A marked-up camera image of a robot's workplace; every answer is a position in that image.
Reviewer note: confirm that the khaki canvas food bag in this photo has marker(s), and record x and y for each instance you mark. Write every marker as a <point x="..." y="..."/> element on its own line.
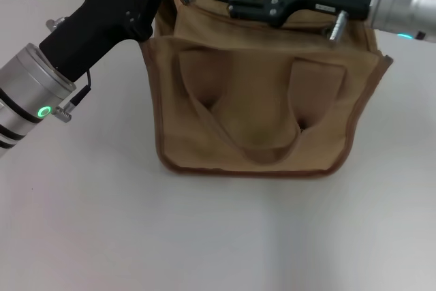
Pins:
<point x="255" y="100"/>

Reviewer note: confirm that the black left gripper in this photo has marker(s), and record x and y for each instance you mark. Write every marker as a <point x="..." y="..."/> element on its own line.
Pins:
<point x="95" y="32"/>

